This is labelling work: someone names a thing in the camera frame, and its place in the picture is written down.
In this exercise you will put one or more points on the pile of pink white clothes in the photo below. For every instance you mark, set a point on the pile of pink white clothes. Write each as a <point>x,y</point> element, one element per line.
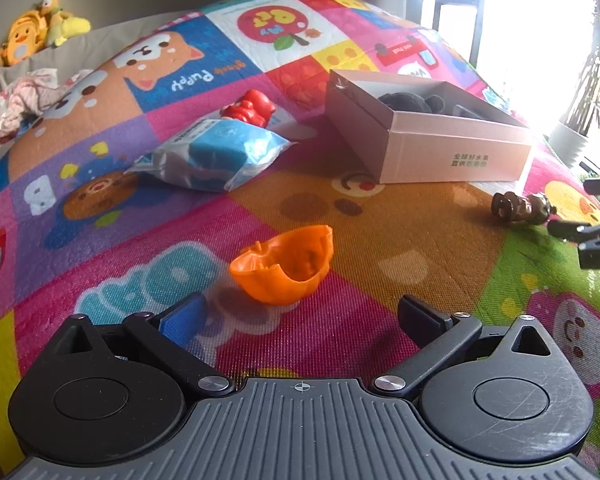
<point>25,95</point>

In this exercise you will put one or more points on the grey sofa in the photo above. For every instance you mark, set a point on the grey sofa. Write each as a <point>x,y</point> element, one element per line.
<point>105,42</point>

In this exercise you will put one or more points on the colourful cartoon play mat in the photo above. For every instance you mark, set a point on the colourful cartoon play mat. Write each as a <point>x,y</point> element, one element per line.
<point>290,205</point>

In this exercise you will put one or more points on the orange plastic pumpkin shell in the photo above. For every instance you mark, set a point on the orange plastic pumpkin shell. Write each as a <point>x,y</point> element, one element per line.
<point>290,260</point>

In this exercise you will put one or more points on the potted plant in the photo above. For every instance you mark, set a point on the potted plant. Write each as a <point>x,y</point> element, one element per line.
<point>595,90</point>

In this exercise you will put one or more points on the blue sponge packet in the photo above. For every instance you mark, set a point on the blue sponge packet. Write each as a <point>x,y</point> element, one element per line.
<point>215,152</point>

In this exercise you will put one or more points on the red toy figure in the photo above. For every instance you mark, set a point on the red toy figure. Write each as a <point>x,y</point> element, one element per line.
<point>247,107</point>

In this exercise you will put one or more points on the black plush toy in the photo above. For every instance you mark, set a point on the black plush toy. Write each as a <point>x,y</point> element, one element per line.
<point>410,100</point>

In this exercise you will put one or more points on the pink cardboard box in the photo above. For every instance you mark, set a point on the pink cardboard box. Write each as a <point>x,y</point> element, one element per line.
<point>445,155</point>

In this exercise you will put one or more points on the brass figurine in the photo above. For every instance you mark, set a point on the brass figurine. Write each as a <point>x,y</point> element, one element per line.
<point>522,207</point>

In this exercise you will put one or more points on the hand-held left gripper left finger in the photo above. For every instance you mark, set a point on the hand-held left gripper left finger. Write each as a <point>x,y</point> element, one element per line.
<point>185,317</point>

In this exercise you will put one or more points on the green yellow plush toy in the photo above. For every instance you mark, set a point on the green yellow plush toy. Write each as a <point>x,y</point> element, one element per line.
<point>65,22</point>

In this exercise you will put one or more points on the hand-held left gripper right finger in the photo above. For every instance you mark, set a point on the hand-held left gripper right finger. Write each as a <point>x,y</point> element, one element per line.
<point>422,317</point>

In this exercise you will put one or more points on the black window frame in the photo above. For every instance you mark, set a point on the black window frame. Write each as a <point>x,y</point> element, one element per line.
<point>455,25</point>

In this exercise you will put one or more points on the yellow tiger plush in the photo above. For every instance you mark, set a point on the yellow tiger plush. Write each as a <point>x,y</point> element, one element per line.
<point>25,40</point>

